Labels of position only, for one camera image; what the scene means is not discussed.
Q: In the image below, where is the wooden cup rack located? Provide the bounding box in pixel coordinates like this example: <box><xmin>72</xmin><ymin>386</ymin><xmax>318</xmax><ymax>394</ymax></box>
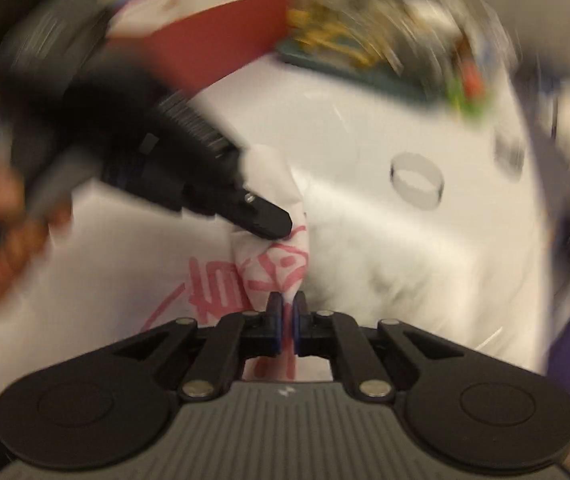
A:
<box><xmin>289</xmin><ymin>7</ymin><xmax>396</xmax><ymax>69</ymax></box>

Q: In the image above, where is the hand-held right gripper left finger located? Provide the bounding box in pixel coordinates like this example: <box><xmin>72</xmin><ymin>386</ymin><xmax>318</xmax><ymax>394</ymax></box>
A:
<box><xmin>109</xmin><ymin>293</ymin><xmax>284</xmax><ymax>402</ymax></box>

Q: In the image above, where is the red cardboard box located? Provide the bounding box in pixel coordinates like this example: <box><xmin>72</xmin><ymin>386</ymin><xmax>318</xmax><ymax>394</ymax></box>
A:
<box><xmin>104</xmin><ymin>0</ymin><xmax>294</xmax><ymax>97</ymax></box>

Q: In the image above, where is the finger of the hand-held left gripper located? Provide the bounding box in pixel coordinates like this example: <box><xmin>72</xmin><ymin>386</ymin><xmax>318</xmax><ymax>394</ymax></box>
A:
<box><xmin>214</xmin><ymin>184</ymin><xmax>294</xmax><ymax>241</ymax></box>

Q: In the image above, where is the person's left hand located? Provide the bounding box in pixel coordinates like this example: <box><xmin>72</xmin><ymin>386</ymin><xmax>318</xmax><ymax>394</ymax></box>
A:
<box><xmin>0</xmin><ymin>159</ymin><xmax>74</xmax><ymax>307</ymax></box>

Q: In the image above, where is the black rubber band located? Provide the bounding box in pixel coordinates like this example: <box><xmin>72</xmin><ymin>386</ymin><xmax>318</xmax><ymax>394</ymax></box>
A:
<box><xmin>389</xmin><ymin>152</ymin><xmax>446</xmax><ymax>212</ymax></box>

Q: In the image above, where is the white shopping bag red print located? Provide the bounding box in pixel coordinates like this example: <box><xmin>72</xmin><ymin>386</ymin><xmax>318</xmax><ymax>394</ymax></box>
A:
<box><xmin>0</xmin><ymin>144</ymin><xmax>316</xmax><ymax>384</ymax></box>

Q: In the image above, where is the teal tray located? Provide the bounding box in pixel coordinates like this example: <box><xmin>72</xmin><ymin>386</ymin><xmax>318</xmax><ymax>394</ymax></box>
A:
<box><xmin>274</xmin><ymin>39</ymin><xmax>442</xmax><ymax>107</ymax></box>

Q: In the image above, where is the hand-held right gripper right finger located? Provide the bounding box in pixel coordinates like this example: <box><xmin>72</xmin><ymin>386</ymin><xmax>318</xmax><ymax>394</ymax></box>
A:
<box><xmin>291</xmin><ymin>293</ymin><xmax>466</xmax><ymax>402</ymax></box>

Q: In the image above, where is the orange figure toy clear case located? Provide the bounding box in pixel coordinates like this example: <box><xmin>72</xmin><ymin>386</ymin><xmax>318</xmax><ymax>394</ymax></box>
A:
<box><xmin>444</xmin><ymin>57</ymin><xmax>492</xmax><ymax>117</ymax></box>

